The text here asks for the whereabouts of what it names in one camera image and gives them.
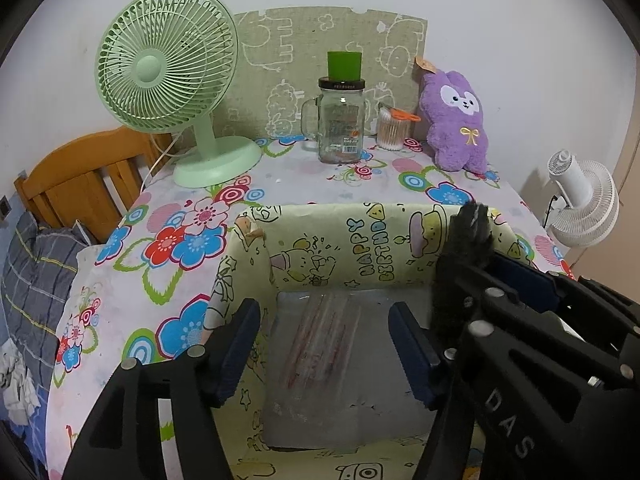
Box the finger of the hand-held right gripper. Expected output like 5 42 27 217
432 255 640 480
490 252 640 343

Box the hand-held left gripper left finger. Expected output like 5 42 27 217
62 299 262 480

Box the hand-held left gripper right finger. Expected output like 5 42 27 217
389 302 481 480

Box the black fuzzy cloth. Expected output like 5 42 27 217
434 201 495 311

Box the yellow printed fabric storage box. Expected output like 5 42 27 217
207 201 538 480

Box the clear plastic packet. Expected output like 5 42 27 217
260 290 436 451

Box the white standing fan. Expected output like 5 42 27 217
542 149 621 248

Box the floral tablecloth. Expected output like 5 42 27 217
47 132 576 480

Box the purple plush bunny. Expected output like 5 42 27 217
417 71 492 175

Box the cotton swab jar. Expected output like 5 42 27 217
377 105 416 152

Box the grey plaid pillow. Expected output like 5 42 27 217
0 210 91 361

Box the blue bed sheet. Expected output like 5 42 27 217
0 240 68 466

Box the white crumpled cloth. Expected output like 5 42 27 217
0 340 41 413

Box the glass mug jar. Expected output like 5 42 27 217
300 76 368 164

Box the wooden headboard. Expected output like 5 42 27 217
14 127 176 246

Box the green plastic cup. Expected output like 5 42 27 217
327 51 363 82

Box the green desk fan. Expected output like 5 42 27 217
95 0 262 188

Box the green printed board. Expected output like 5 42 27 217
220 7 429 141

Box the black fan cable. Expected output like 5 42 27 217
541 192 560 228

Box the white fan cable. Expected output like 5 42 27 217
140 132 181 193

